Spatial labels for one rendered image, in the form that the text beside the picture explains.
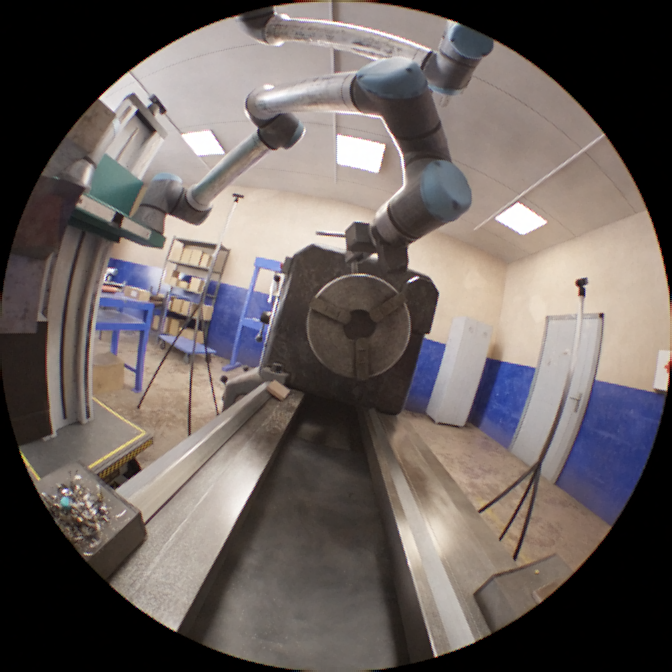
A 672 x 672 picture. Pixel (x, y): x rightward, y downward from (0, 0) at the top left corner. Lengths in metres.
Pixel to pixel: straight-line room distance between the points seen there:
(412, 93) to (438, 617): 0.59
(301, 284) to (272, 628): 0.82
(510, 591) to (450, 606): 0.06
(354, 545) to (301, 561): 0.10
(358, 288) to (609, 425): 3.10
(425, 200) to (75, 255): 1.19
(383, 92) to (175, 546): 0.56
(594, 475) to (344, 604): 3.11
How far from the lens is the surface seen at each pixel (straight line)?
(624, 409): 3.22
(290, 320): 0.78
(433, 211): 0.37
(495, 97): 2.67
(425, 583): 0.32
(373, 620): 0.40
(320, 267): 0.79
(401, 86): 0.37
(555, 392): 3.72
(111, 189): 1.17
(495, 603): 0.31
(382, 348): 0.57
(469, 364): 4.18
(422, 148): 0.43
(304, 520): 0.48
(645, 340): 3.28
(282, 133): 0.89
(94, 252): 1.24
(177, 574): 0.26
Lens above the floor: 1.07
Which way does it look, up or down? 2 degrees down
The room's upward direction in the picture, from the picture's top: 16 degrees clockwise
